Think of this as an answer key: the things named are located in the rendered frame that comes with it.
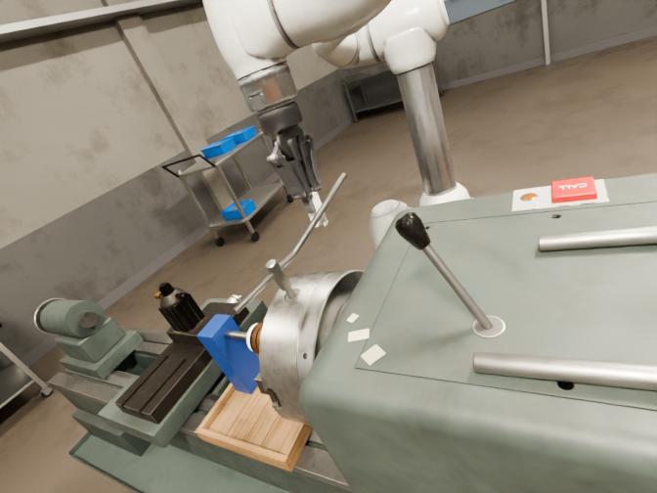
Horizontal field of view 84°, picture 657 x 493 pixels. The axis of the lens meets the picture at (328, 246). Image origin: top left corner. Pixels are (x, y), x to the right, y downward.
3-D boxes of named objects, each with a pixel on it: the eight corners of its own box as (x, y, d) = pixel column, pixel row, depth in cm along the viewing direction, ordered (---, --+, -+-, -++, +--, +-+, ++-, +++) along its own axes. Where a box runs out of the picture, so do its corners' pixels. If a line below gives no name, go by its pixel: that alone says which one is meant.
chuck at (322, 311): (401, 332, 92) (356, 238, 75) (362, 463, 71) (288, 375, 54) (387, 331, 93) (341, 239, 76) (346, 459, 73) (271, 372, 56)
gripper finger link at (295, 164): (295, 137, 64) (290, 139, 63) (316, 195, 69) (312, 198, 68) (278, 141, 66) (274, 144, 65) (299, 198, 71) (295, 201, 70)
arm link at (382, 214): (382, 246, 146) (366, 199, 136) (428, 240, 138) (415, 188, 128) (375, 271, 133) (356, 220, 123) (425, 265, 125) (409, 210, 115)
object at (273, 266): (298, 311, 69) (269, 268, 63) (291, 307, 71) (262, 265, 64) (306, 302, 70) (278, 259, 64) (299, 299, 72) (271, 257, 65)
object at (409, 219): (436, 238, 45) (427, 204, 43) (430, 253, 43) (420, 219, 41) (405, 240, 47) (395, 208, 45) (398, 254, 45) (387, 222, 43)
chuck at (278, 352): (387, 331, 93) (341, 239, 76) (346, 459, 73) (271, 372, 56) (357, 329, 98) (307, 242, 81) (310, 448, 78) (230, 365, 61)
